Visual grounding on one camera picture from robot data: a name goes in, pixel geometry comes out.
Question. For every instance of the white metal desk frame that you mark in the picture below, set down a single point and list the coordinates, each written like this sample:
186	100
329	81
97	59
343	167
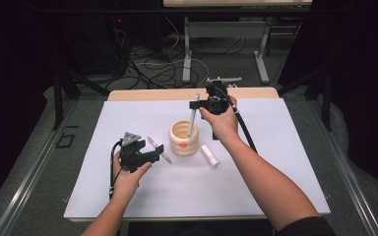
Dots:
226	29

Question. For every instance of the white table mat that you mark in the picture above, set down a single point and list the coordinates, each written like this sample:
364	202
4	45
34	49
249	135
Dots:
183	190

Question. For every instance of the person's black sleeve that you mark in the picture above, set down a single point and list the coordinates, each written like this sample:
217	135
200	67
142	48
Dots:
308	227

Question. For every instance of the person's right hand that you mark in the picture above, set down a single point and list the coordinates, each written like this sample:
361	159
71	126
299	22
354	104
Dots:
223	126

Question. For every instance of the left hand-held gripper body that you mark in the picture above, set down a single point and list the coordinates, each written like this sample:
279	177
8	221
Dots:
132	154

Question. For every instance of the aluminium floor rail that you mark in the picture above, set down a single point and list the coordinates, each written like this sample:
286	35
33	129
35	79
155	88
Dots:
29	180
344	177

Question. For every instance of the cream ringed pen holder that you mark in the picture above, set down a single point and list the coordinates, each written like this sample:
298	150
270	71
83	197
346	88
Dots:
183	144

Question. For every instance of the clear gel pen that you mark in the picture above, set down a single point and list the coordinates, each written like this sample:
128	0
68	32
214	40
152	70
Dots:
167	158

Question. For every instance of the small white connector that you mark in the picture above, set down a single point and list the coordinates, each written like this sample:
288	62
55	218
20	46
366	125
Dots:
233	86

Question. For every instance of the person's left hand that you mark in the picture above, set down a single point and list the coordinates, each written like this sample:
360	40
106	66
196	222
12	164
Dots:
128	182

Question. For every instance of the white eraser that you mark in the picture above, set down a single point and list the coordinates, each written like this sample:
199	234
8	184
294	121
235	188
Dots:
210	155

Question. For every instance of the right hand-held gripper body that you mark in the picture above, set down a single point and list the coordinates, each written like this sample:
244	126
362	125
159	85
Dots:
216	103

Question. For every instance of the black metal stand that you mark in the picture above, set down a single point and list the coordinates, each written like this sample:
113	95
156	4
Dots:
58	98
326	98

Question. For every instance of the white pen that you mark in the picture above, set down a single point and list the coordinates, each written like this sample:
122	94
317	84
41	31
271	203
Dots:
193	121

